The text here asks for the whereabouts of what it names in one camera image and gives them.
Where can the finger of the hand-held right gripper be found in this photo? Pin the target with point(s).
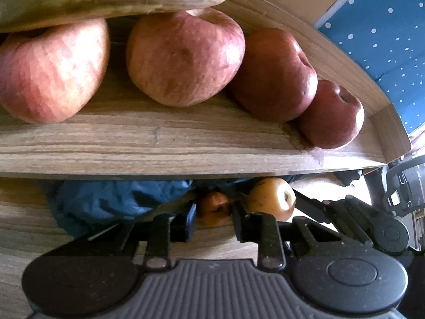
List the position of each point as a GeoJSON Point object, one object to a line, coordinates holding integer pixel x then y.
{"type": "Point", "coordinates": [335, 216]}

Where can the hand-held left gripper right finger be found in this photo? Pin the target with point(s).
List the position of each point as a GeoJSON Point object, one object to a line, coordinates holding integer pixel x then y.
{"type": "Point", "coordinates": [239, 222]}

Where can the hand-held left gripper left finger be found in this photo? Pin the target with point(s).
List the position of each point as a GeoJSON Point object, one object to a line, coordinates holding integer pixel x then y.
{"type": "Point", "coordinates": [190, 222]}

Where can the small tangerine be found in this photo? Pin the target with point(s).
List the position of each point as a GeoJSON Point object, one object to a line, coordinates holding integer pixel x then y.
{"type": "Point", "coordinates": [214, 207]}

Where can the striped yellow pepino melon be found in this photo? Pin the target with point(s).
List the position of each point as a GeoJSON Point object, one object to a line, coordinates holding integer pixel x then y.
{"type": "Point", "coordinates": [270, 197]}

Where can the dark blue jacket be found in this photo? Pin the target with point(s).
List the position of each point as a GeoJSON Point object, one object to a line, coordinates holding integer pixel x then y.
{"type": "Point", "coordinates": [109, 202]}

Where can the curved wooden shelf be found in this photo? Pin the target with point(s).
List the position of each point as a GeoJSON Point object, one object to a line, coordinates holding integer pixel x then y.
{"type": "Point", "coordinates": [149, 146]}

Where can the dark red apple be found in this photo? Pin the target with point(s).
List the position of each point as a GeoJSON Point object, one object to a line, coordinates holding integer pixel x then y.
{"type": "Point", "coordinates": [332, 116]}
{"type": "Point", "coordinates": [272, 76]}

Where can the pink red apple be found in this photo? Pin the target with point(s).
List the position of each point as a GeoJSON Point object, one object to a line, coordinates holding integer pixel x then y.
{"type": "Point", "coordinates": [184, 59]}

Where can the blue white-dotted fabric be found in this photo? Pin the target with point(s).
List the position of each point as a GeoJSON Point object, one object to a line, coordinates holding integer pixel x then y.
{"type": "Point", "coordinates": [381, 23]}

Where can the pale pink striped apple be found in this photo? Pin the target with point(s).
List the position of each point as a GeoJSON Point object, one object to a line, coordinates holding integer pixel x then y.
{"type": "Point", "coordinates": [46, 73]}

